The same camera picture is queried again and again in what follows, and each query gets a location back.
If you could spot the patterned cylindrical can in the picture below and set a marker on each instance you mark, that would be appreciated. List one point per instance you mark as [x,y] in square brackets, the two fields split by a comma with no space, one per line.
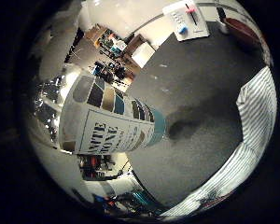
[115,124]

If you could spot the cluttered wooden shelf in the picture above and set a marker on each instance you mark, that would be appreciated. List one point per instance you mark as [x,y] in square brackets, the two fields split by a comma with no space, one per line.
[104,39]

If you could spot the white grey striped cloth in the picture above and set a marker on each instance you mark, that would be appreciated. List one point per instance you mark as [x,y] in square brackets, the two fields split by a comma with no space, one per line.
[255,124]

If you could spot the brown wooden bowl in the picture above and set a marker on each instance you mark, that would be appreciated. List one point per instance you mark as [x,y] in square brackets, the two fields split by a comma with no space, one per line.
[244,31]

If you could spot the cardboard box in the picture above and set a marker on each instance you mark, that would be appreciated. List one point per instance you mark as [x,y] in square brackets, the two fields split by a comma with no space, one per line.
[140,51]

